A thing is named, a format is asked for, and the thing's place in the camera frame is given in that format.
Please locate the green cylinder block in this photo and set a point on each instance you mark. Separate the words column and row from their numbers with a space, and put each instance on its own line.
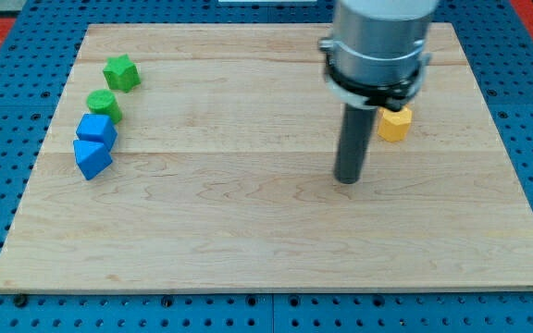
column 104, row 102

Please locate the green star block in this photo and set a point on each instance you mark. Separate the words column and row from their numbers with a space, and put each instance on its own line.
column 121, row 74

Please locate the yellow hexagon block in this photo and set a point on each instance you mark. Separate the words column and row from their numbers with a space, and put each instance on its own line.
column 393, row 126

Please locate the blue cube block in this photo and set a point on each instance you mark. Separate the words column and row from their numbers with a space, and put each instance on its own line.
column 97, row 128

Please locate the light wooden board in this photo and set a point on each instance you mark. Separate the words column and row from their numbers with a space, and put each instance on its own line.
column 221, row 180

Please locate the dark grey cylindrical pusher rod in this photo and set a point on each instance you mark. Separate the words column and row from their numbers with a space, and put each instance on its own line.
column 356, row 129

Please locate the blue triangle block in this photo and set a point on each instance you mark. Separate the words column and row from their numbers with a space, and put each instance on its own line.
column 91, row 158

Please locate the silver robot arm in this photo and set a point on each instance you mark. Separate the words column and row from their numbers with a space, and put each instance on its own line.
column 374, row 57

